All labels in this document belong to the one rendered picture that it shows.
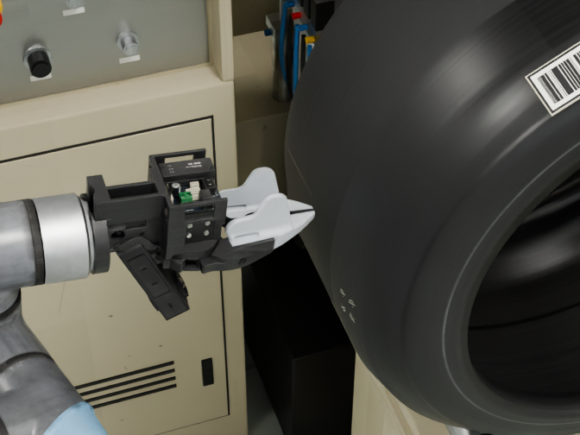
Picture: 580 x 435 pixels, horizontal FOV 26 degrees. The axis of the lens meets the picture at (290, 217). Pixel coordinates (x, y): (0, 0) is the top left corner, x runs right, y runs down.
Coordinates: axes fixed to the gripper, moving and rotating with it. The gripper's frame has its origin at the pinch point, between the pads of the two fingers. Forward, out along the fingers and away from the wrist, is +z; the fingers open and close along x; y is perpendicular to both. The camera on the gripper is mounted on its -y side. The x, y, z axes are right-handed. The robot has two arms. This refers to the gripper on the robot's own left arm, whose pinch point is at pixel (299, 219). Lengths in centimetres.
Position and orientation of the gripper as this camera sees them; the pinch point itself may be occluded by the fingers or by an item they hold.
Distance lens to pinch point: 116.9
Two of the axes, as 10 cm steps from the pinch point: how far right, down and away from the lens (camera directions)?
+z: 9.4, -1.4, 3.1
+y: 1.1, -7.3, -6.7
